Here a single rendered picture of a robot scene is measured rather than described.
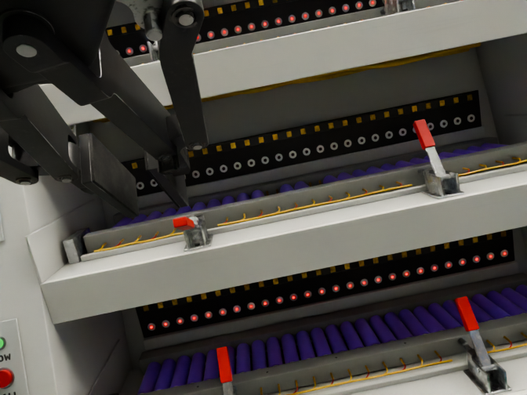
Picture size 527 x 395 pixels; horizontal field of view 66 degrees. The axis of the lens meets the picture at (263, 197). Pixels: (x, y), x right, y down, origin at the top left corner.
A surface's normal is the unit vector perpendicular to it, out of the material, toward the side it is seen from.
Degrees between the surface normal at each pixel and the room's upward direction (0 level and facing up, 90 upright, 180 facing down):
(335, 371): 105
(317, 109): 90
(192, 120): 165
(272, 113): 90
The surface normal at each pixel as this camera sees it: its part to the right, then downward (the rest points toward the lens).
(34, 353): 0.00, -0.07
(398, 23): 0.05, 0.19
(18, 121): 0.19, 0.93
